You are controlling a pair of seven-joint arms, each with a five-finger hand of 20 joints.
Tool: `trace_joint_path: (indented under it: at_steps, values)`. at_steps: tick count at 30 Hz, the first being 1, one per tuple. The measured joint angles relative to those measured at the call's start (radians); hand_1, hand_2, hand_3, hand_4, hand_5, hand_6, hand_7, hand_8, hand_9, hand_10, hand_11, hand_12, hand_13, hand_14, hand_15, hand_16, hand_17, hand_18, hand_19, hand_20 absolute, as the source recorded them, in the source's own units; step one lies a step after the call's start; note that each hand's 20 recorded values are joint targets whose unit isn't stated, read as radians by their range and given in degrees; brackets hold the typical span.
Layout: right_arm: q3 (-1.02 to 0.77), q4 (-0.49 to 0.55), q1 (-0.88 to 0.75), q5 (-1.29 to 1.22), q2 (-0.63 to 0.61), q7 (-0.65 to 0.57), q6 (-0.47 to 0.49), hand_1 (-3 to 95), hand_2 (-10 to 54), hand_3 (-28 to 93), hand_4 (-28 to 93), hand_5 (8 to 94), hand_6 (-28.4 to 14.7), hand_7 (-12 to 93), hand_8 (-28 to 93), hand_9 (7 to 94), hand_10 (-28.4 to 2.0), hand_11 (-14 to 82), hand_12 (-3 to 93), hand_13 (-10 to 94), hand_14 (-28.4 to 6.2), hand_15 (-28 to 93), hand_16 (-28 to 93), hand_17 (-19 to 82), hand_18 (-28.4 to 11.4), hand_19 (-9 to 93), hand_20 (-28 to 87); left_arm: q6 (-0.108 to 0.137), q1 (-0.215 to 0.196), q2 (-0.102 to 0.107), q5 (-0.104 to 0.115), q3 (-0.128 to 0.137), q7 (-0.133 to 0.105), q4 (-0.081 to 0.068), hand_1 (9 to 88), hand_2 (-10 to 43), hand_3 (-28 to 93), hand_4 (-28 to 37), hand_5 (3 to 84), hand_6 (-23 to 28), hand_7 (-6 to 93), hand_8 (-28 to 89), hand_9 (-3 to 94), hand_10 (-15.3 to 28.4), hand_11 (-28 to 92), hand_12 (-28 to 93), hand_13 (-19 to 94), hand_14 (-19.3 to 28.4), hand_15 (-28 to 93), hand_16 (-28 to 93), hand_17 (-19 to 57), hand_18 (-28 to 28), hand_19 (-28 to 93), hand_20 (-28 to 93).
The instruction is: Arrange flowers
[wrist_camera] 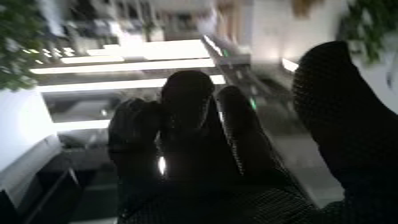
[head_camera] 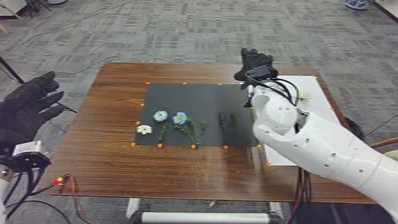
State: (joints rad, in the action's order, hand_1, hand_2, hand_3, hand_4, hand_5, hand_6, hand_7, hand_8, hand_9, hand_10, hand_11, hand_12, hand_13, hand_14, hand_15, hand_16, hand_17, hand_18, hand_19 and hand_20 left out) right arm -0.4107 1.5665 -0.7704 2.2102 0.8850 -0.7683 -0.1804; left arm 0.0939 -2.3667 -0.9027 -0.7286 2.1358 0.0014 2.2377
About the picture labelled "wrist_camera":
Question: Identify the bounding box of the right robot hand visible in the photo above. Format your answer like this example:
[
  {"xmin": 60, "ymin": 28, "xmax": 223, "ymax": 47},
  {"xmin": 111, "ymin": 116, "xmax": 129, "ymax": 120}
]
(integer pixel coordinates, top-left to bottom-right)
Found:
[{"xmin": 104, "ymin": 40, "xmax": 398, "ymax": 224}]

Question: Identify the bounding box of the green leafy plant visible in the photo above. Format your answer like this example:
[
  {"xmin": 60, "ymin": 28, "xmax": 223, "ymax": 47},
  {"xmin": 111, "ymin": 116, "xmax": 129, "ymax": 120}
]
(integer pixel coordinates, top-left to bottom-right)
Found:
[
  {"xmin": 0, "ymin": 0, "xmax": 47, "ymax": 92},
  {"xmin": 337, "ymin": 0, "xmax": 398, "ymax": 65}
]

